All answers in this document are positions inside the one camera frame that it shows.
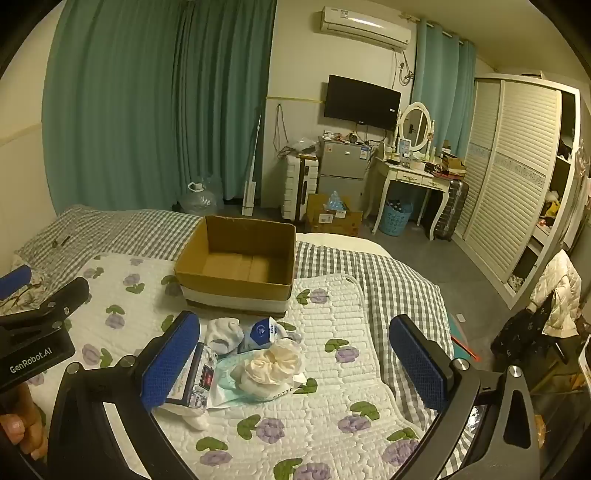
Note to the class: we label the silver small fridge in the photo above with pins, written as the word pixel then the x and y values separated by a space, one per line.
pixel 341 170

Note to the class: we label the white air conditioner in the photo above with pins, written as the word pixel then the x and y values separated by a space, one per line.
pixel 364 25

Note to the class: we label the cream cloth bundle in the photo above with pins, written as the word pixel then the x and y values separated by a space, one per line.
pixel 270 364

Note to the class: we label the white dressing table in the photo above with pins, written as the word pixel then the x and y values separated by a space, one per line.
pixel 415 177

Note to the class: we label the printed cardboard box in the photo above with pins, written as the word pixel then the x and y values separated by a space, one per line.
pixel 332 224

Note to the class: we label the white flat mop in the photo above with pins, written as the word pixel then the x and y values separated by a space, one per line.
pixel 251 194

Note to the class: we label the teal curtain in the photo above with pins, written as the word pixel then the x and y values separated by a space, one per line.
pixel 111 106
pixel 221 101
pixel 443 92

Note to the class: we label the branch printed pillow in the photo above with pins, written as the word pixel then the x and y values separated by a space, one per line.
pixel 39 282

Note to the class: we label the dark patterned garment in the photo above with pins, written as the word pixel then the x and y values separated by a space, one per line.
pixel 521 337

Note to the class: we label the floral quilted mat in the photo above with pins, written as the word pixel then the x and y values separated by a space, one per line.
pixel 323 415

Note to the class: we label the orange rod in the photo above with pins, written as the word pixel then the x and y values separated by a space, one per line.
pixel 466 348

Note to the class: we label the brown box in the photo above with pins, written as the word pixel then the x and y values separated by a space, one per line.
pixel 455 165

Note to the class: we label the dark suitcase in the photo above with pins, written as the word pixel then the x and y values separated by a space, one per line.
pixel 452 207

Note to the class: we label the white louvred wardrobe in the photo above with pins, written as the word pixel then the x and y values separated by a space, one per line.
pixel 508 184

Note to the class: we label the white suitcase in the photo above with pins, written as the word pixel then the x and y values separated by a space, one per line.
pixel 295 189

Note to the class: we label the blue and white packet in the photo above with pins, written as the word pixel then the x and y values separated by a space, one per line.
pixel 261 334

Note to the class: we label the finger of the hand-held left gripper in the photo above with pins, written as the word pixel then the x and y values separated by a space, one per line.
pixel 64 300
pixel 14 280

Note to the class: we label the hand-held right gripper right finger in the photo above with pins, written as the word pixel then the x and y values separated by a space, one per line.
pixel 418 364

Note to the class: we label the tissue packet with red label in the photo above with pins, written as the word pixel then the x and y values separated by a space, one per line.
pixel 203 376

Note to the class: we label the clear water jug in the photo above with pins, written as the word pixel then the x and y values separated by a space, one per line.
pixel 198 201

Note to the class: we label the white duvet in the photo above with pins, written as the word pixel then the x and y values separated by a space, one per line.
pixel 337 242

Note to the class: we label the white sock with dark trim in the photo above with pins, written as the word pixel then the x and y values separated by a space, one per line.
pixel 224 334

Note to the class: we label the white oval mirror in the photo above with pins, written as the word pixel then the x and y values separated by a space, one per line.
pixel 415 124

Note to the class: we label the blue plastic bag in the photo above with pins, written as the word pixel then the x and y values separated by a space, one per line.
pixel 337 201

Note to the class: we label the person's left hand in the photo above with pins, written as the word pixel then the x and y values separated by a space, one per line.
pixel 18 429

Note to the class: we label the clear plastic bag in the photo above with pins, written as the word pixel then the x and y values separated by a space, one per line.
pixel 304 145

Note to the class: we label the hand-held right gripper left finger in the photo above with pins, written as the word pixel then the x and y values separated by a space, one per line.
pixel 171 364

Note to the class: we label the small blue picture frame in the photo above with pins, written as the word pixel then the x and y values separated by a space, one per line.
pixel 405 146

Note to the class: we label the grey checked bed sheet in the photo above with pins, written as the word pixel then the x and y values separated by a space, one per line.
pixel 129 230

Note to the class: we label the black wall television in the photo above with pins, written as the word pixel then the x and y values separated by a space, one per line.
pixel 362 101

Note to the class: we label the white puffy jacket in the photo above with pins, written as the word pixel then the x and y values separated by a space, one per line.
pixel 561 295

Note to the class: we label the blue laundry basket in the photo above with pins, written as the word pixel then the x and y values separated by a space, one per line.
pixel 397 221

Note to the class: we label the pale green plastic packet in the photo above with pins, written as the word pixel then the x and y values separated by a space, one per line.
pixel 222 385

